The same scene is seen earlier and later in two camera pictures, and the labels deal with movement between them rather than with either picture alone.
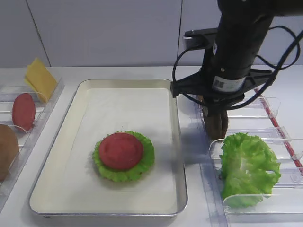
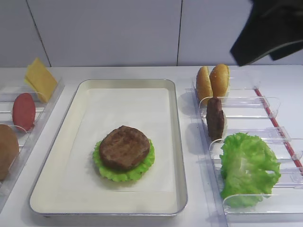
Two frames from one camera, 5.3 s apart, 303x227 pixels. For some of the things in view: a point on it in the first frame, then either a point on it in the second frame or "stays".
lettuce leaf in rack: (250, 170) stays
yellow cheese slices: (40, 80) stays
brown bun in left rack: (9, 148) stays
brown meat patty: (217, 122) -> (124, 147)
